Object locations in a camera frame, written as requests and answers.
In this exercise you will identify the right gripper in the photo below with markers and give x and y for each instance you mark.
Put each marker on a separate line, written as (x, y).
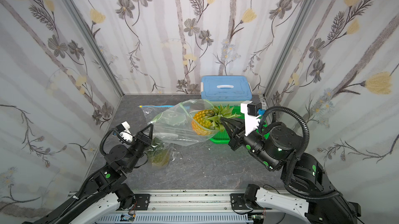
(238, 135)

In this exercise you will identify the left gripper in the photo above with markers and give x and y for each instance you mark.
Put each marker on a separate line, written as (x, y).
(142, 141)

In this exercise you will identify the green zip bag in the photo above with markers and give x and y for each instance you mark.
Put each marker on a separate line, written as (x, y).
(183, 134)

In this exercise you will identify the pineapple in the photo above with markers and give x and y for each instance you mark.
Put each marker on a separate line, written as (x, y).
(159, 153)
(207, 121)

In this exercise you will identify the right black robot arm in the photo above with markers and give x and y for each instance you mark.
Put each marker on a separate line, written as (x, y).
(278, 142)

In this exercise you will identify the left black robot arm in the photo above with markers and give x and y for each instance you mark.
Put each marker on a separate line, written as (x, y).
(105, 190)

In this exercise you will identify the rear blue zip bag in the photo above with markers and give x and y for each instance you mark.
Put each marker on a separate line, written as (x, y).
(169, 114)

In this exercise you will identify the green plastic basket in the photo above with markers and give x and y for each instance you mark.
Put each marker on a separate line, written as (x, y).
(222, 137)

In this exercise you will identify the blue lid storage box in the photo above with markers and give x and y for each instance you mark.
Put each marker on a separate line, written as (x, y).
(225, 88)

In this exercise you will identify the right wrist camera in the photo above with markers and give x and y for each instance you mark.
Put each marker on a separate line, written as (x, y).
(252, 117)

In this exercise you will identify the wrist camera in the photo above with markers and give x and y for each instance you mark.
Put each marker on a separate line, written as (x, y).
(123, 133)
(252, 117)

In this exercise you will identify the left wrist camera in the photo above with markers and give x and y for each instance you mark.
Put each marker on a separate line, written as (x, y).
(123, 133)

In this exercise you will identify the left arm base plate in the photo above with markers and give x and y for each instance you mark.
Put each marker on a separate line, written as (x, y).
(141, 201)

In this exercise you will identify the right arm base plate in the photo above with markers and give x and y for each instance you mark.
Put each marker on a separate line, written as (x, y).
(239, 203)

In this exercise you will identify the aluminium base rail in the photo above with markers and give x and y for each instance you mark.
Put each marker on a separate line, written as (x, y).
(210, 207)

